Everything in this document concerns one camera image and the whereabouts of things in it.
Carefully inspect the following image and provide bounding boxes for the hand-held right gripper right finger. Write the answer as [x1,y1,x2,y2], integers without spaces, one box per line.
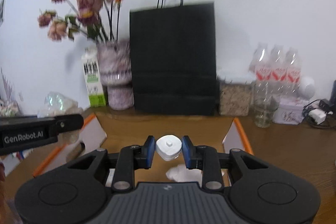
[182,135,269,191]

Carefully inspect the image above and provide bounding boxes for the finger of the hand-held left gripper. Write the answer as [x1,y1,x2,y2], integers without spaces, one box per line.
[55,114,84,135]

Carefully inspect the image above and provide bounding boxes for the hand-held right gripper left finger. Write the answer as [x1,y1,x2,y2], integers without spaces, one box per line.
[67,135,156,192]

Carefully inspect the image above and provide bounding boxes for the white rounded plastic gadget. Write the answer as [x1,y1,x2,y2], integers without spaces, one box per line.
[156,135,183,161]

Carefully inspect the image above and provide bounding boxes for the red cardboard box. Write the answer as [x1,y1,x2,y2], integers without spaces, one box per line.
[33,111,255,188]

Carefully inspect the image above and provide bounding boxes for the clear crinkled plastic wrapper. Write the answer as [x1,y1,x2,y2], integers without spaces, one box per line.
[38,91,80,119]

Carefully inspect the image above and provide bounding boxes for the white crumpled tissue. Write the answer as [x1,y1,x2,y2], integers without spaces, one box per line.
[165,164,202,183]

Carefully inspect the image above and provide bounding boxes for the utility cart with toiletries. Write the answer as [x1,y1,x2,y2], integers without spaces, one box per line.
[0,99,21,117]

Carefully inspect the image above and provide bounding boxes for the white green milk carton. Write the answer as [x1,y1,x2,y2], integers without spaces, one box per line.
[81,47,109,107]

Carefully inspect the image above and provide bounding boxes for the purple dried grass sprigs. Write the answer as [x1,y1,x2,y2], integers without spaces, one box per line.
[0,68,14,101]

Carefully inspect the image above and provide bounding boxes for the purple mottled vase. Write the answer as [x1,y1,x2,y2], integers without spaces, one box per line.
[97,39,135,110]

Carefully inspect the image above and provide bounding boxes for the empty glass jar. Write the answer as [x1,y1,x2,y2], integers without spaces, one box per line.
[253,82,279,128]

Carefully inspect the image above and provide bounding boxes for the black paper bag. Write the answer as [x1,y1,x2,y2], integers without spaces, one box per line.
[129,0,219,116]

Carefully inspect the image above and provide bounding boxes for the white floral tin box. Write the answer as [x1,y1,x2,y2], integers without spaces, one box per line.
[273,97,309,125]

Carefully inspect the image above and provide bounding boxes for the clear water bottle red label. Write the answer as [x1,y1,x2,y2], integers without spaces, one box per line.
[249,43,271,88]
[285,48,302,94]
[269,45,286,90]

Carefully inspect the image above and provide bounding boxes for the white charger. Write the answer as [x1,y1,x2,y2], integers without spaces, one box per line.
[308,109,327,125]

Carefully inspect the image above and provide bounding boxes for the white round speaker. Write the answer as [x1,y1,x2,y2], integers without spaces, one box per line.
[298,76,317,98]

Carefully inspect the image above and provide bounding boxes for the black rectangular bottle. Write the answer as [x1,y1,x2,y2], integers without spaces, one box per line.
[330,81,336,107]

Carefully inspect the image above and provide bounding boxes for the white wall vent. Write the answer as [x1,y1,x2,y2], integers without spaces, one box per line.
[0,0,6,26]

